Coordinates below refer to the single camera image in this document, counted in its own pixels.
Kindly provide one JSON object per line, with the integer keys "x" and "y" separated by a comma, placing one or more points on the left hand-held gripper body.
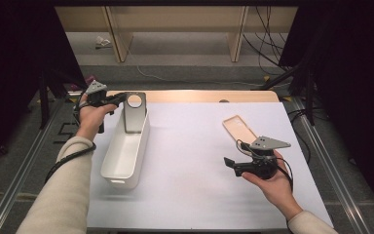
{"x": 94, "y": 92}

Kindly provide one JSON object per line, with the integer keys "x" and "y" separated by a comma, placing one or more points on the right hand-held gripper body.
{"x": 259, "y": 162}

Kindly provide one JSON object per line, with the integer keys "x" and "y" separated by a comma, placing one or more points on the beige phone case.
{"x": 238, "y": 128}

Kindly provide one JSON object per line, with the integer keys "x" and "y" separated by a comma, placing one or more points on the white plastic storage bin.
{"x": 123, "y": 156}

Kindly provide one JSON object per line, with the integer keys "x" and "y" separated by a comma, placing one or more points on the person's left hand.
{"x": 91, "y": 118}

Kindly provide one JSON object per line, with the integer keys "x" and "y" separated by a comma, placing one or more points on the person's right hand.
{"x": 276, "y": 191}

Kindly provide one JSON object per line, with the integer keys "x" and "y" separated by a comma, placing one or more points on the small pink object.
{"x": 90, "y": 80}

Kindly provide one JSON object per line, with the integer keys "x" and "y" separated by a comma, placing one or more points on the white table cover sheet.
{"x": 191, "y": 182}

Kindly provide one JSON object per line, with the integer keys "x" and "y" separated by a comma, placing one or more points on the crumpled white paper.
{"x": 102, "y": 42}

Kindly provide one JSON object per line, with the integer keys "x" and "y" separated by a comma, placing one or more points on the wooden table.
{"x": 191, "y": 96}

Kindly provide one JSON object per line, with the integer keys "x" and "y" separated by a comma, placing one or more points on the wooden shelf unit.
{"x": 175, "y": 19}

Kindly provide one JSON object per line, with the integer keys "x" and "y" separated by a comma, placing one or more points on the metal floor rail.
{"x": 334, "y": 175}
{"x": 16, "y": 185}

